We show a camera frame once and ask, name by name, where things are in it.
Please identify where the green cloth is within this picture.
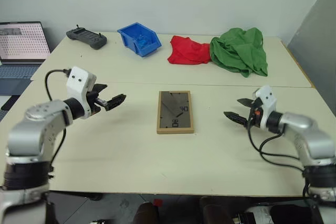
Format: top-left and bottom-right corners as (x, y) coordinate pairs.
(209, 27), (269, 79)

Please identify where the grey handheld controller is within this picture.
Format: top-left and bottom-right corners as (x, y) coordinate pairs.
(65, 24), (108, 51)

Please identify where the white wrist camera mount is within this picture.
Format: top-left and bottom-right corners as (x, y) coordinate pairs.
(252, 85), (278, 130)
(65, 66), (97, 120)

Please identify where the small blue plastic part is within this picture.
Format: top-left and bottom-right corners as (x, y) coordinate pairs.
(136, 35), (152, 49)

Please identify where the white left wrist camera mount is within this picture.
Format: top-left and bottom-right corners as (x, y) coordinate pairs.
(65, 66), (97, 120)

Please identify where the blue plastic storage bin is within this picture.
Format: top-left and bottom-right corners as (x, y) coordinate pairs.
(117, 22), (162, 58)

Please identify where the dark brown rounded shape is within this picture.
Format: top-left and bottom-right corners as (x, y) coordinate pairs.
(133, 201), (159, 224)

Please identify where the laptop computer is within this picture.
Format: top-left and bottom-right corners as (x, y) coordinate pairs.
(0, 20), (51, 96)

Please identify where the face-down wooden picture frame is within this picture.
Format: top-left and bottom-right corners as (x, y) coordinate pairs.
(156, 90), (196, 135)

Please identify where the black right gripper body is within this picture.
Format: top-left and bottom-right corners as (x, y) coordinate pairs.
(245, 99), (263, 130)

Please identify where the grey wall panel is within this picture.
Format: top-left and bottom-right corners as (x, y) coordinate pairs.
(286, 0), (336, 120)

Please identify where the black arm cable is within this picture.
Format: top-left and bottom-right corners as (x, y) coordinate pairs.
(44, 69), (71, 175)
(246, 125), (312, 200)

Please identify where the black flat board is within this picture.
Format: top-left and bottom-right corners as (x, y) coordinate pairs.
(0, 93), (19, 123)

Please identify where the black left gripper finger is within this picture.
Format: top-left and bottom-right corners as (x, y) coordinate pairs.
(104, 93), (128, 111)
(92, 83), (109, 94)

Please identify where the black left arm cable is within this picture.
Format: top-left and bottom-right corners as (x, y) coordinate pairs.
(44, 69), (71, 175)

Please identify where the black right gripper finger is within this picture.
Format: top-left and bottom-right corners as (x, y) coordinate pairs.
(223, 111), (249, 127)
(236, 98), (255, 108)

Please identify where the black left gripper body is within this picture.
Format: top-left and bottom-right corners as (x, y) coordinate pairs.
(86, 90), (108, 116)

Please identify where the red cloth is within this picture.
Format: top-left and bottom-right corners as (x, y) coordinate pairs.
(167, 35), (212, 66)

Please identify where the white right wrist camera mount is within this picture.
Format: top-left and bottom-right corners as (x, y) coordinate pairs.
(252, 85), (278, 130)

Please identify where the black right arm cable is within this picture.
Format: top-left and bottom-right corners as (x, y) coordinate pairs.
(246, 125), (312, 200)

